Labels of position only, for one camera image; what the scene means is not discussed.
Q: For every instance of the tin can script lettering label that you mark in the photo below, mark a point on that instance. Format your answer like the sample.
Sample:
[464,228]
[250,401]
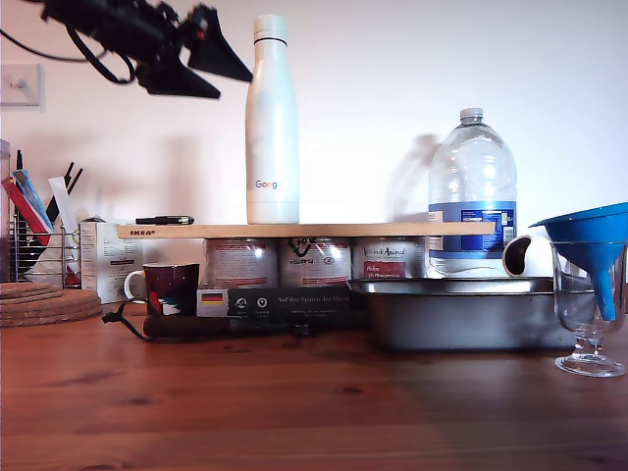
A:
[389,258]

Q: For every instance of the dark red patterned mug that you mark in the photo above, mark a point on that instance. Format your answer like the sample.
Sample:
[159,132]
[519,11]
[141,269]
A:
[172,289]

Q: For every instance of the black pen with silver clip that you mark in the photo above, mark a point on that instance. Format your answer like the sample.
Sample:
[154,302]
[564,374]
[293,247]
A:
[162,220]

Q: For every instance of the dark box with German flag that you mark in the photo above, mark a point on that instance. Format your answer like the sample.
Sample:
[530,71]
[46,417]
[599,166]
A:
[292,304]

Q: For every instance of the large clear plastic water bottle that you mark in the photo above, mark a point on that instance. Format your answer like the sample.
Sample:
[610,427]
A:
[472,172]

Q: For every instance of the white printed carton box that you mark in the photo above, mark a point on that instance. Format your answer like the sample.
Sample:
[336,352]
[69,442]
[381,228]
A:
[110,265]

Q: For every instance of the red book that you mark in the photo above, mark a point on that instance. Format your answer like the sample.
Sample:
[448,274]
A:
[24,211]

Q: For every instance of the clear footed glass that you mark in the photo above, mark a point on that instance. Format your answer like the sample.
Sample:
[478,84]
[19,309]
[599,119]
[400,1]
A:
[571,294]

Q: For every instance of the blue plastic funnel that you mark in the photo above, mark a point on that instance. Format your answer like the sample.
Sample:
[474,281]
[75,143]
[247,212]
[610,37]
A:
[591,230]

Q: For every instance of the small round cork trivet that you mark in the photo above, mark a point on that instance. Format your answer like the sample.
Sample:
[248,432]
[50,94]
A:
[32,291]

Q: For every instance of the blue booklet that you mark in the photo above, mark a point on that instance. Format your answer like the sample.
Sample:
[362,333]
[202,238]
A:
[32,193]

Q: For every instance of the white Google water bottle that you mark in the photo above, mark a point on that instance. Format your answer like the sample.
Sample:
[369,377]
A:
[272,147]

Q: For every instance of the white wall switch plate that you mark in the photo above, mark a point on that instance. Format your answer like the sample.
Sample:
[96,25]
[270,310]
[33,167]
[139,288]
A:
[22,86]

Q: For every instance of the white round device black opening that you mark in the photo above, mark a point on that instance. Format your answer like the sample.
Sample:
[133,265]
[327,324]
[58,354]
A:
[539,259]

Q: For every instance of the tin can black logo print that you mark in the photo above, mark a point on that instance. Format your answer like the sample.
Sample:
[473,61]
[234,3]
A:
[315,265]

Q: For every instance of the tall grey translucent container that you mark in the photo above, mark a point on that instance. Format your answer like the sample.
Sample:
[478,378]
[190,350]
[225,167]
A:
[4,211]

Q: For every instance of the large round cork trivet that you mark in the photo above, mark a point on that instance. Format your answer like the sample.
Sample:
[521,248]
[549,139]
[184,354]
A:
[64,311]

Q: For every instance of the tin can red white label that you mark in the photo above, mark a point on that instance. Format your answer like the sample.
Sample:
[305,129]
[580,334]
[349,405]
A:
[241,265]

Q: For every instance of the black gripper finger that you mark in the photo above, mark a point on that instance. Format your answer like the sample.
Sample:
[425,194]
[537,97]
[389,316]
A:
[213,51]
[176,81]

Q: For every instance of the white card with black stripes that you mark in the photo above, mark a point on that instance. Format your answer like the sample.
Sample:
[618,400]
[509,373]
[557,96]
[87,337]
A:
[64,211]

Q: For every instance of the wooden IKEA board shelf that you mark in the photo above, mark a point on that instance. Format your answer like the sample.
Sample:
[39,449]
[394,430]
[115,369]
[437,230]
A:
[319,230]

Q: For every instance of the grey metal baking pan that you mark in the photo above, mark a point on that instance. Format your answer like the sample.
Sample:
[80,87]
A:
[461,318]

